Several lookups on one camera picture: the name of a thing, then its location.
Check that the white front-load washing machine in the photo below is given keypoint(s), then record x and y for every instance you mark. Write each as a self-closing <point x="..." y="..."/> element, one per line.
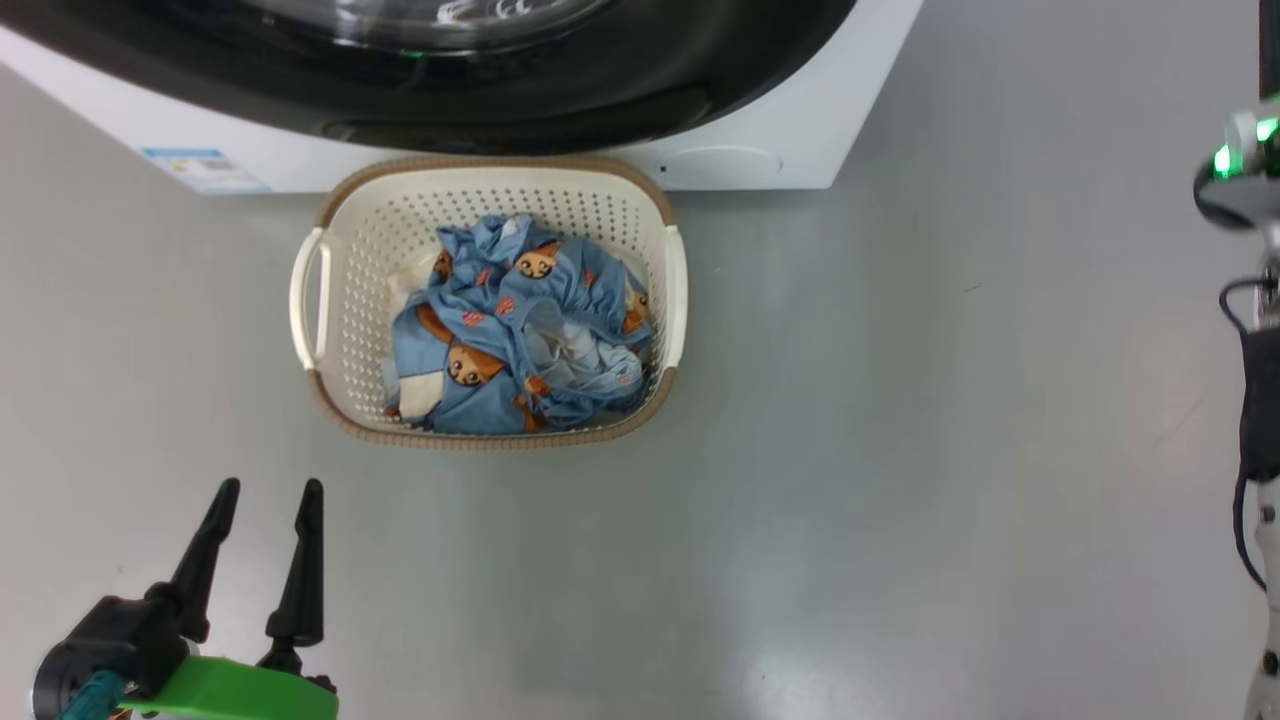
<point x="800" y="110"/>

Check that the blue white energy label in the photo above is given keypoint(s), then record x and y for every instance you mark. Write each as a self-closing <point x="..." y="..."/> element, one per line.
<point x="205" y="170"/>

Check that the teal left camera plug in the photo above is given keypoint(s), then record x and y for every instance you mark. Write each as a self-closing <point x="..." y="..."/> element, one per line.
<point x="92" y="695"/>

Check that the black round glass washer door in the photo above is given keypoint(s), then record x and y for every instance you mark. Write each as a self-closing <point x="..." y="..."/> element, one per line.
<point x="560" y="70"/>

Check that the cream white cloth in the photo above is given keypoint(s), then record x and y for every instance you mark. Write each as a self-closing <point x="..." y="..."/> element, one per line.
<point x="420" y="392"/>

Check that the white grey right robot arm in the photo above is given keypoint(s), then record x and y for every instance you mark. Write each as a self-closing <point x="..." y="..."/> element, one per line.
<point x="1228" y="198"/>

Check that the cream perforated laundry basket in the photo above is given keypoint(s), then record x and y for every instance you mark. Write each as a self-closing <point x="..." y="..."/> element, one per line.
<point x="370" y="300"/>

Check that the blue bear-print garment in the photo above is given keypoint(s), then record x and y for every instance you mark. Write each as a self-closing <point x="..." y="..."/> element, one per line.
<point x="560" y="300"/>

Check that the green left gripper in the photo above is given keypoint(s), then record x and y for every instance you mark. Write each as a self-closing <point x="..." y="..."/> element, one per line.
<point x="240" y="692"/>

